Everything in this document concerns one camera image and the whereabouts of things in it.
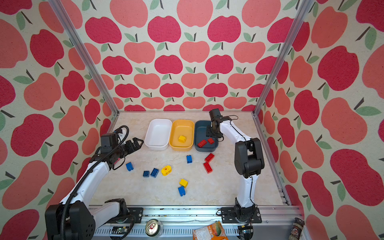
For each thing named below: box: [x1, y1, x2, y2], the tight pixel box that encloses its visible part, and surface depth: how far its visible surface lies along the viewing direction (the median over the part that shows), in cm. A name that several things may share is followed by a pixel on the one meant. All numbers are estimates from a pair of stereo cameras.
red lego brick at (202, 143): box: [197, 139, 208, 148], surface depth 103 cm
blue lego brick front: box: [178, 186, 186, 197], surface depth 82 cm
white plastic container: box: [144, 118, 172, 151], surface depth 109 cm
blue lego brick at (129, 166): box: [125, 161, 134, 172], surface depth 91 cm
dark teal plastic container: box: [194, 120, 219, 153], surface depth 103 cm
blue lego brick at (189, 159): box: [186, 155, 193, 164], surface depth 95 cm
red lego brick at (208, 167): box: [203, 162, 213, 174], surface depth 92 cm
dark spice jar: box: [289, 217, 306, 240], surface depth 69 cm
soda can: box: [145, 218, 163, 238], surface depth 64 cm
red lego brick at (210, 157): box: [204, 153, 215, 163], surface depth 95 cm
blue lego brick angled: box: [150, 168, 160, 178], surface depth 90 cm
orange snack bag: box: [192, 220, 229, 240], surface depth 69 cm
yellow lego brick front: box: [179, 178, 189, 188], surface depth 85 cm
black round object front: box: [237, 225, 254, 240], surface depth 73 cm
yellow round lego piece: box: [161, 165, 172, 176], surface depth 90 cm
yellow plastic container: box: [169, 119, 195, 152], surface depth 106 cm
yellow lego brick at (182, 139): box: [178, 135, 186, 143], surface depth 103 cm
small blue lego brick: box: [143, 170, 150, 178], surface depth 89 cm
